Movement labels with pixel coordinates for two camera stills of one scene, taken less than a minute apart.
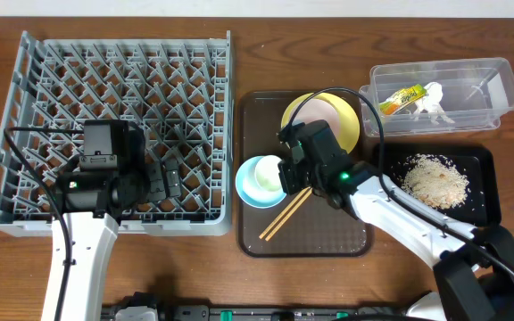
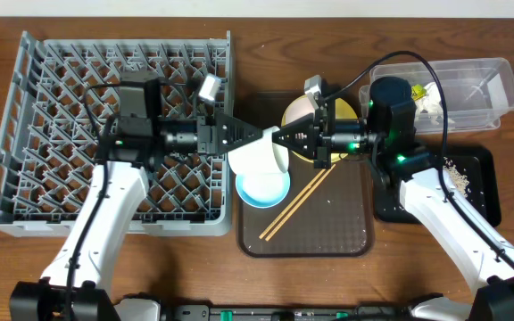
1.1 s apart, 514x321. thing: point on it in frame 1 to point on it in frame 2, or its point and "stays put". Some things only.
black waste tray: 459,184 stays put
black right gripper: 289,174 to 322,139
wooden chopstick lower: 268,238 stays put
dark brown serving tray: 316,229 stays put
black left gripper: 151,182 to 206,136
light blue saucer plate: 251,191 stays put
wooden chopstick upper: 268,229 stays put
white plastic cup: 267,173 to 262,156
